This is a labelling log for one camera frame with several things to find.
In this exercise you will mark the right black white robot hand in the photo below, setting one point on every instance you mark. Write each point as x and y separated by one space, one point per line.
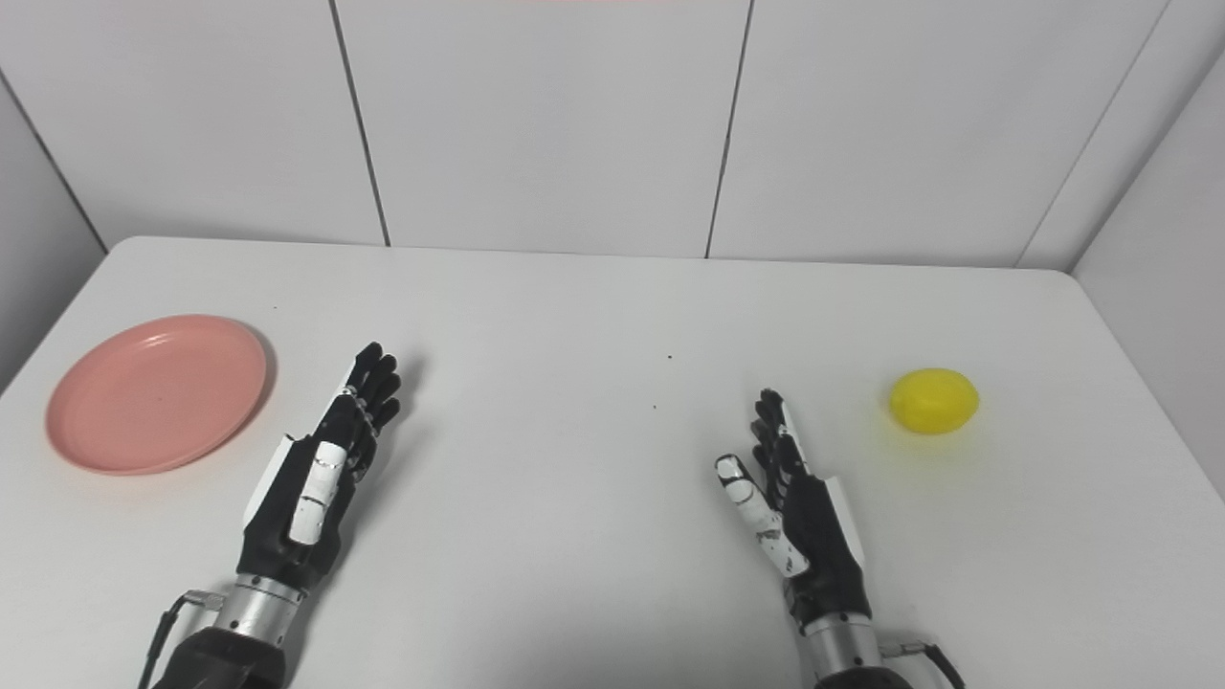
813 526

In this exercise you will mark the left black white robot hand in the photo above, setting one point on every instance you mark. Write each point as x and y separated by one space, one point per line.
311 498

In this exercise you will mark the yellow lemon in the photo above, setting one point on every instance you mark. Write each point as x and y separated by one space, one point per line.
934 401

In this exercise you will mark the pink round plate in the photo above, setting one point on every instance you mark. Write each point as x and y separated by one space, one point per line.
158 393

